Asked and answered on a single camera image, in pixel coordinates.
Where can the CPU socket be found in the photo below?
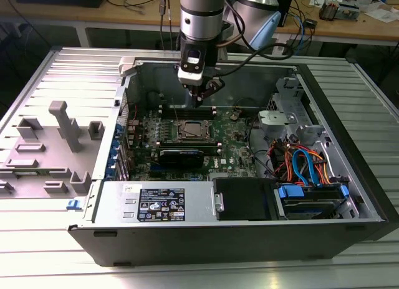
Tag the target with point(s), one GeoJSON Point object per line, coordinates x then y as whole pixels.
{"type": "Point", "coordinates": [179, 137]}

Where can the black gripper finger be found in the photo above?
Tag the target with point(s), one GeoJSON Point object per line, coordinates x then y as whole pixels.
{"type": "Point", "coordinates": [197, 96]}
{"type": "Point", "coordinates": [215, 86]}

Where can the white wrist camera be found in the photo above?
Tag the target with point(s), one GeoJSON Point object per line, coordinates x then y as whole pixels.
{"type": "Point", "coordinates": [190, 74]}

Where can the white paper sheets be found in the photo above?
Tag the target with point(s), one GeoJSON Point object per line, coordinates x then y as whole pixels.
{"type": "Point", "coordinates": [381, 15]}

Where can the green motherboard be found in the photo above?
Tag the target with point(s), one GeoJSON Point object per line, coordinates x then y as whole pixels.
{"type": "Point", "coordinates": [237, 139]}

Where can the black PC case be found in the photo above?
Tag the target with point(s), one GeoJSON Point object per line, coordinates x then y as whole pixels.
{"type": "Point", "coordinates": [187, 248]}

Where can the hard disk blue carrier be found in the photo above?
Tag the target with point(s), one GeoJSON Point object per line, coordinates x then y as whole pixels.
{"type": "Point", "coordinates": [308, 205]}

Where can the silver metal drive cage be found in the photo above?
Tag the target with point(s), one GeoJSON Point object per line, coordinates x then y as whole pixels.
{"type": "Point", "coordinates": [307, 130]}

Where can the black tower box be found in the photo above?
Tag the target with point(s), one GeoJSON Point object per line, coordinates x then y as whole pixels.
{"type": "Point", "coordinates": [286, 8]}

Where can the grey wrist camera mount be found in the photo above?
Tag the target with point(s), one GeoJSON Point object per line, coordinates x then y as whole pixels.
{"type": "Point", "coordinates": [229, 29]}

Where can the round coin battery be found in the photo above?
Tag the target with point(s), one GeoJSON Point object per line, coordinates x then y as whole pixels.
{"type": "Point", "coordinates": [234, 117]}

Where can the black graphics card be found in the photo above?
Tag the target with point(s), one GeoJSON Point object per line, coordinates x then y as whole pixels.
{"type": "Point", "coordinates": [180, 158]}

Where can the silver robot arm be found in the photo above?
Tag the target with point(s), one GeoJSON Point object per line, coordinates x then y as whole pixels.
{"type": "Point", "coordinates": [201, 8]}

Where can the blue expansion slot clip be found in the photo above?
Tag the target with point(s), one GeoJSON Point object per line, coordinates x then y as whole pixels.
{"type": "Point", "coordinates": [109, 173]}
{"type": "Point", "coordinates": [112, 159]}
{"type": "Point", "coordinates": [115, 145]}
{"type": "Point", "coordinates": [118, 132]}

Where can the blue plastic latch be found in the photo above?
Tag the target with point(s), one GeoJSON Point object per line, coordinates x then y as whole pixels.
{"type": "Point", "coordinates": [74, 205]}

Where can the wooden workbench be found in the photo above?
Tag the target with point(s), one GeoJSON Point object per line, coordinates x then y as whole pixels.
{"type": "Point", "coordinates": [343, 30]}

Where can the small black box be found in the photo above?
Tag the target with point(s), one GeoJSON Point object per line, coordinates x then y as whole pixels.
{"type": "Point", "coordinates": [310, 23]}

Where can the silver power supply unit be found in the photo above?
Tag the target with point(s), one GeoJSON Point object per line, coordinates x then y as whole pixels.
{"type": "Point", "coordinates": [118, 192]}

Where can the grey parts rack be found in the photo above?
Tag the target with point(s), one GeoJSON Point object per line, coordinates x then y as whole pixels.
{"type": "Point", "coordinates": [46, 164]}

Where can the grey case corner bracket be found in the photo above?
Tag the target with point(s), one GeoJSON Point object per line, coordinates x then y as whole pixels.
{"type": "Point", "coordinates": [126, 66]}

